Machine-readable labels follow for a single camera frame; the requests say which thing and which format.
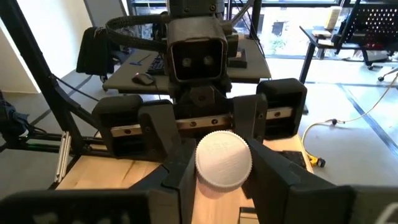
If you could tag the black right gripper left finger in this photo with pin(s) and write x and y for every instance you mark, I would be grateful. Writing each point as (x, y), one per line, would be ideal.
(174, 186)

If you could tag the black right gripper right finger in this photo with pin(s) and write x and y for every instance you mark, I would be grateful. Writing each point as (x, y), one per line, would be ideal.
(280, 186)

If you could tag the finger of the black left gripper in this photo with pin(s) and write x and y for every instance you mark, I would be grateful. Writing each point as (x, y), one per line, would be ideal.
(158, 130)
(250, 115)

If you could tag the pink medicine bottle white cap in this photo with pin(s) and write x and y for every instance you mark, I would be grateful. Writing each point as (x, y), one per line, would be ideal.
(224, 161)

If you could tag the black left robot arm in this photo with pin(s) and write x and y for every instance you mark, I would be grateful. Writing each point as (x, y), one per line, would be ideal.
(196, 7)

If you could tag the yellow power plug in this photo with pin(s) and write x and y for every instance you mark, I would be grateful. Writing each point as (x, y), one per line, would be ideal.
(317, 161)

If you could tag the black computer mouse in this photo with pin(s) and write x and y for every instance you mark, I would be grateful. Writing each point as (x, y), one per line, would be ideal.
(143, 79)

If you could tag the black computer keyboard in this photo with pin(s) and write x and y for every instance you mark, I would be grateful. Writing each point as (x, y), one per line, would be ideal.
(156, 64)

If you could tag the black rectangular box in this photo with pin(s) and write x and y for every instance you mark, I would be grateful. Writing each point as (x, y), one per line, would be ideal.
(237, 59)

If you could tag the black side desk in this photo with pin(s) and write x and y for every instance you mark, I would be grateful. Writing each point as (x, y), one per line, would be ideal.
(130, 74)

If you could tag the black background table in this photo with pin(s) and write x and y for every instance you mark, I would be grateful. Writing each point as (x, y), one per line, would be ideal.
(311, 53)

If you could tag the large window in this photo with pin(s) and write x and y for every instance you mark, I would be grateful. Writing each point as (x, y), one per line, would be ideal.
(295, 28)

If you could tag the black floor tape strip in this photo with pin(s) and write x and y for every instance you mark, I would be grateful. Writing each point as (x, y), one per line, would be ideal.
(370, 118)

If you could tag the black perforated panel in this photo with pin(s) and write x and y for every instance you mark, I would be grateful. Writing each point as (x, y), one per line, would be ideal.
(373, 23)

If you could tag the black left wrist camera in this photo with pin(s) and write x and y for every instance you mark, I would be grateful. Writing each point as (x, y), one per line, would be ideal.
(197, 49)

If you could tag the silver metal bracket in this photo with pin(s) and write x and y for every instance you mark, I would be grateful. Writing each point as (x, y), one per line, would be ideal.
(63, 157)

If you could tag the black aluminium rig frame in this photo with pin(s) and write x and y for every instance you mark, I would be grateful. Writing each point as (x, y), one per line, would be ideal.
(43, 77)

